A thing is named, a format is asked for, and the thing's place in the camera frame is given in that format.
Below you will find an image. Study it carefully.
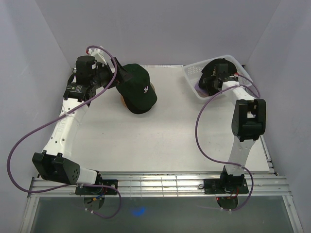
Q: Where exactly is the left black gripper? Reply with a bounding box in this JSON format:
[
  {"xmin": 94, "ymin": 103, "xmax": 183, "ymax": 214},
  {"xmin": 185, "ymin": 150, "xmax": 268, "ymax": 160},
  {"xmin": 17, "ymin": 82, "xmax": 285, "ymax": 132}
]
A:
[{"xmin": 90, "ymin": 57, "xmax": 133, "ymax": 90}]

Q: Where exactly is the black cap gold logo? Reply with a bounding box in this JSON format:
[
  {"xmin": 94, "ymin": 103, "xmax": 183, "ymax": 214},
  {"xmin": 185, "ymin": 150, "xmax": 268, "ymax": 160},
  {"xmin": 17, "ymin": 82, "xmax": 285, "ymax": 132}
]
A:
[{"xmin": 198, "ymin": 58, "xmax": 238, "ymax": 96}]

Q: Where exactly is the dark green NY cap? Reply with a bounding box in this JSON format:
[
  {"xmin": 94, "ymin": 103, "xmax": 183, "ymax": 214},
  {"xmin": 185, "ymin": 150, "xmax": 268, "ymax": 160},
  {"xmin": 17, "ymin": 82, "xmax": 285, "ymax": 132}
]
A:
[{"xmin": 116, "ymin": 64, "xmax": 157, "ymax": 107}]

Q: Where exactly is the black NY baseball cap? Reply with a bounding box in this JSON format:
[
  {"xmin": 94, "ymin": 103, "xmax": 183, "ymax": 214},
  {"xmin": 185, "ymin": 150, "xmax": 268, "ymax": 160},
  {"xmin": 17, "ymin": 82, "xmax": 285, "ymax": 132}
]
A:
[{"xmin": 124, "ymin": 101, "xmax": 152, "ymax": 115}]

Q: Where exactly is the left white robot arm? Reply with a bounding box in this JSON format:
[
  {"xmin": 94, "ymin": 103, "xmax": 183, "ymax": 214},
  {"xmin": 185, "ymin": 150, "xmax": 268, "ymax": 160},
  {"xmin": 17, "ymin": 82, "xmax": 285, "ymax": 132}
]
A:
[{"xmin": 32, "ymin": 55, "xmax": 132, "ymax": 194}]

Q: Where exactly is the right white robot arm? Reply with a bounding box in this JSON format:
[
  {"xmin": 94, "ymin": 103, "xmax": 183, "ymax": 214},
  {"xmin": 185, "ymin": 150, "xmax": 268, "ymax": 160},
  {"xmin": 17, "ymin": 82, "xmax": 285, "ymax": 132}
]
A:
[{"xmin": 201, "ymin": 59, "xmax": 266, "ymax": 194}]

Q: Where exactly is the wooden hat stand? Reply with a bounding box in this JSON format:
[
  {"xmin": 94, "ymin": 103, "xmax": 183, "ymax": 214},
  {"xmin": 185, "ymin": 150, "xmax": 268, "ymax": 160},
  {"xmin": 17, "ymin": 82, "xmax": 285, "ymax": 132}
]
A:
[{"xmin": 120, "ymin": 83, "xmax": 155, "ymax": 107}]

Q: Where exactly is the purple cap in basket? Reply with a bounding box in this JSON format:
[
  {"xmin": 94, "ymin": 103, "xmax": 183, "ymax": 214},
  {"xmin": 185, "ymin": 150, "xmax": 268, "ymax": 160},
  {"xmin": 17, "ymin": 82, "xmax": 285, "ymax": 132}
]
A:
[{"xmin": 194, "ymin": 83, "xmax": 209, "ymax": 98}]

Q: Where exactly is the white plastic basket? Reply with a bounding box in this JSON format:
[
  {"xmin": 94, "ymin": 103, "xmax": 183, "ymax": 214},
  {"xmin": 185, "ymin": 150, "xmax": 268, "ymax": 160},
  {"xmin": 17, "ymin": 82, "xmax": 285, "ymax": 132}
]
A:
[{"xmin": 183, "ymin": 55, "xmax": 253, "ymax": 102}]

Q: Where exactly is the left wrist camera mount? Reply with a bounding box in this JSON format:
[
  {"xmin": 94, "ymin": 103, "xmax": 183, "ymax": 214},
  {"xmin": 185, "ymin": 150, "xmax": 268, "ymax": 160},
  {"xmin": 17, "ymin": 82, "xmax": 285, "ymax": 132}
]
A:
[{"xmin": 86, "ymin": 46, "xmax": 107, "ymax": 65}]

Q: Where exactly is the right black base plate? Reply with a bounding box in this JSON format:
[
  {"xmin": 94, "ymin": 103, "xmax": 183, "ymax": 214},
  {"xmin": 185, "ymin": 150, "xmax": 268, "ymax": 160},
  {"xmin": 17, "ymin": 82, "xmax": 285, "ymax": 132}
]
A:
[{"xmin": 203, "ymin": 178, "xmax": 249, "ymax": 194}]

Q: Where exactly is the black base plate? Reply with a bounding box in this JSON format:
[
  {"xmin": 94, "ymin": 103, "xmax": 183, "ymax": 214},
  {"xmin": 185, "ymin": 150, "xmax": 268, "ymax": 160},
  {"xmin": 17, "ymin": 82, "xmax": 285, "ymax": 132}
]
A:
[
  {"xmin": 203, "ymin": 178, "xmax": 249, "ymax": 194},
  {"xmin": 74, "ymin": 179, "xmax": 119, "ymax": 195}
]

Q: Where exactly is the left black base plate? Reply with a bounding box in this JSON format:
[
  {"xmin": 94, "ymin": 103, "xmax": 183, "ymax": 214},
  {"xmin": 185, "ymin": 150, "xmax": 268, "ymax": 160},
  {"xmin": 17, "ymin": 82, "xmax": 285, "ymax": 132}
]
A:
[{"xmin": 74, "ymin": 179, "xmax": 119, "ymax": 195}]

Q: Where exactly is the aluminium rail frame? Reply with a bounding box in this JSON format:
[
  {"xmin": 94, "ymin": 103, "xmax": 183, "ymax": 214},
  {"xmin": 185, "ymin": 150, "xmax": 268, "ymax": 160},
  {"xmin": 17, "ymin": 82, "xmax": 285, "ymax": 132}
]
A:
[{"xmin": 20, "ymin": 173, "xmax": 303, "ymax": 233}]

